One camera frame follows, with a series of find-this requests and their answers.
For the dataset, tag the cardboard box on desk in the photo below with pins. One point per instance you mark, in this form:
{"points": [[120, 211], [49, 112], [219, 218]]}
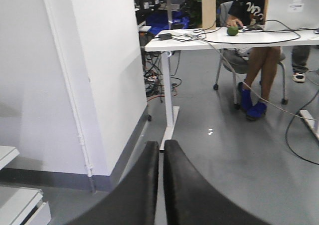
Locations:
{"points": [[208, 14]]}

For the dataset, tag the white office desk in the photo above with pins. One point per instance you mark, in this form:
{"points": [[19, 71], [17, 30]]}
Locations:
{"points": [[168, 41]]}

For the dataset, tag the grey office chair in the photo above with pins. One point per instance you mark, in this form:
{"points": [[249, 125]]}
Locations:
{"points": [[237, 64]]}

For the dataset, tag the black power brick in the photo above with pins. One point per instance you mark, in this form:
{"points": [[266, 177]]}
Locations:
{"points": [[165, 36]]}

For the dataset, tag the white store shelving unit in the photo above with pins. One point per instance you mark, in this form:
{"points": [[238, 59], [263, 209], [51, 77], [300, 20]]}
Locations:
{"points": [[23, 206]]}

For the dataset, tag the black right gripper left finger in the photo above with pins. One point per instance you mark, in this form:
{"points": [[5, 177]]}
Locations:
{"points": [[133, 201]]}

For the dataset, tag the silver laptop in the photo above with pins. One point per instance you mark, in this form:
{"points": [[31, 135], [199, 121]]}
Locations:
{"points": [[292, 14]]}

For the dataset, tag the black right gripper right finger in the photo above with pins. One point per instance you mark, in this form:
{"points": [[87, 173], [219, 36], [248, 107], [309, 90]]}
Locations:
{"points": [[191, 200]]}

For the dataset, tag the seated person black shirt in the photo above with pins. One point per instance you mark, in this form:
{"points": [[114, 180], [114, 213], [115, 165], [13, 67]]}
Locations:
{"points": [[262, 60]]}

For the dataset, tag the green avocado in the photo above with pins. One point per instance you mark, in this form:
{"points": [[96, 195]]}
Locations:
{"points": [[232, 31]]}

